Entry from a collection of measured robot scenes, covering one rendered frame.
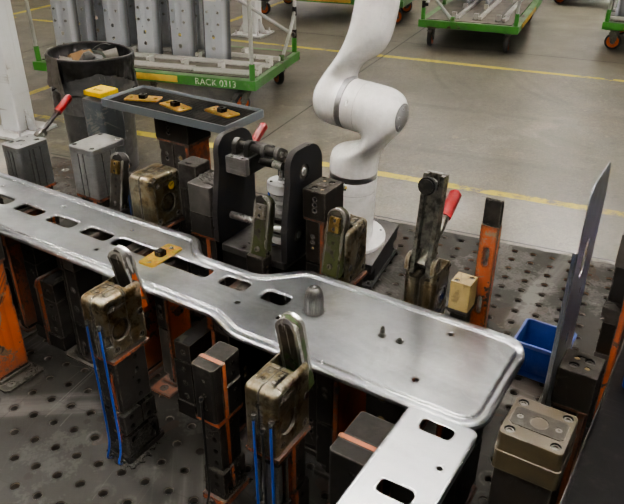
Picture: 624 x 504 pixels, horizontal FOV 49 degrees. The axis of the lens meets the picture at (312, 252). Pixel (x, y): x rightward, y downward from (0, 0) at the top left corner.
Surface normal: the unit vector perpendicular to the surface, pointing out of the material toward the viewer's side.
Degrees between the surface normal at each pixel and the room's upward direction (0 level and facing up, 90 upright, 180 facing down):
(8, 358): 90
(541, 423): 0
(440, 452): 0
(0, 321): 90
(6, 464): 0
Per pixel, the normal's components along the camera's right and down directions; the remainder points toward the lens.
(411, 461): 0.00, -0.87
